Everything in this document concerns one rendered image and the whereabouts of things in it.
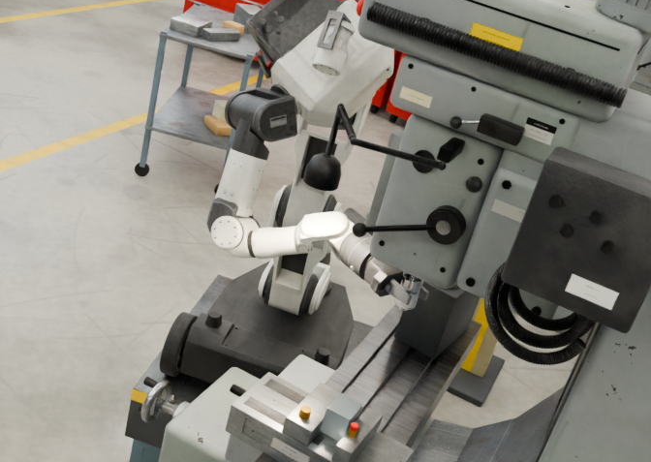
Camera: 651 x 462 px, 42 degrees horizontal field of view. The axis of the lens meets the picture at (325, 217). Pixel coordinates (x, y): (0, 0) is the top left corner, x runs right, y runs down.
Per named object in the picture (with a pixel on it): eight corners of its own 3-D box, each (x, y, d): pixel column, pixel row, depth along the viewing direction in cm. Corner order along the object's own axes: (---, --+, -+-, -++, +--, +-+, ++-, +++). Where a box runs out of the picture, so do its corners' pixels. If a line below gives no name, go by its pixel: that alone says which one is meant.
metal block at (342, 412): (319, 431, 167) (326, 407, 164) (332, 415, 172) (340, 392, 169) (342, 444, 165) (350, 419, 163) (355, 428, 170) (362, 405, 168)
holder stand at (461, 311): (392, 337, 219) (415, 271, 210) (430, 308, 237) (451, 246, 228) (433, 360, 214) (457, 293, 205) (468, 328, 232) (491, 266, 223)
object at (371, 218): (363, 225, 176) (390, 132, 167) (370, 219, 180) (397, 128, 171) (380, 232, 175) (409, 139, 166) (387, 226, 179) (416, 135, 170)
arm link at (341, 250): (342, 256, 184) (311, 230, 191) (356, 282, 192) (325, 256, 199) (380, 222, 186) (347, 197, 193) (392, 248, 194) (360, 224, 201)
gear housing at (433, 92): (385, 106, 155) (400, 53, 151) (427, 82, 176) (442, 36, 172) (561, 173, 145) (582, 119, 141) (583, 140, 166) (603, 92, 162)
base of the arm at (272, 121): (235, 143, 209) (217, 104, 202) (274, 115, 213) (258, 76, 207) (269, 156, 197) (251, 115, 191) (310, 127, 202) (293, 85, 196)
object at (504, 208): (450, 289, 161) (495, 166, 150) (483, 246, 182) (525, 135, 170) (545, 331, 155) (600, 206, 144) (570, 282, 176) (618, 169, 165)
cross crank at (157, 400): (125, 422, 219) (132, 386, 214) (152, 400, 230) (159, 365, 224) (176, 451, 215) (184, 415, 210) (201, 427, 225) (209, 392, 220)
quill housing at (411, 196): (360, 259, 169) (405, 109, 156) (396, 226, 187) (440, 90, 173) (449, 298, 164) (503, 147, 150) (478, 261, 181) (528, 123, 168)
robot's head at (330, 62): (314, 73, 194) (310, 60, 185) (327, 31, 195) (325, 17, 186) (341, 81, 193) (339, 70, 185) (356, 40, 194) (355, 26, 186)
